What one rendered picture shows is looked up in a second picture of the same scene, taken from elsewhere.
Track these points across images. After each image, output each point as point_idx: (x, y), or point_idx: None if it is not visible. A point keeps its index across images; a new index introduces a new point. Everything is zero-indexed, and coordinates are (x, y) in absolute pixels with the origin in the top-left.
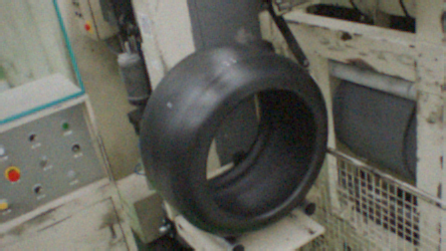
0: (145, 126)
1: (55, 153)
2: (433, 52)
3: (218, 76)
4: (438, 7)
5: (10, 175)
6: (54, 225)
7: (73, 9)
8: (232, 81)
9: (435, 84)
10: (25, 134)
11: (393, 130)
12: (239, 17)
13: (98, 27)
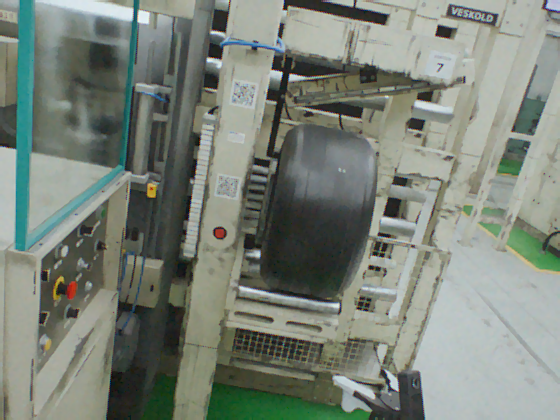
0: (309, 193)
1: (86, 255)
2: (395, 146)
3: (368, 146)
4: (406, 116)
5: (72, 289)
6: (84, 363)
7: None
8: (373, 151)
9: (392, 167)
10: (77, 225)
11: None
12: (192, 105)
13: (8, 86)
